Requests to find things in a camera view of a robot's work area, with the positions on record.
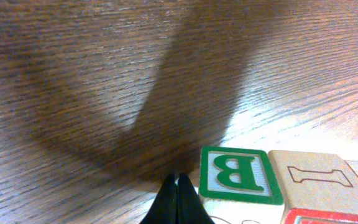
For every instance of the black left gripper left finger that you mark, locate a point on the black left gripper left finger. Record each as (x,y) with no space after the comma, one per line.
(164,207)

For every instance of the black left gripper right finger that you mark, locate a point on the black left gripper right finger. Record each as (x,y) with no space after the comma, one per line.
(189,207)

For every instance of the red letter block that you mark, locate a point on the red letter block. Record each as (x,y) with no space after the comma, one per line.
(316,187)

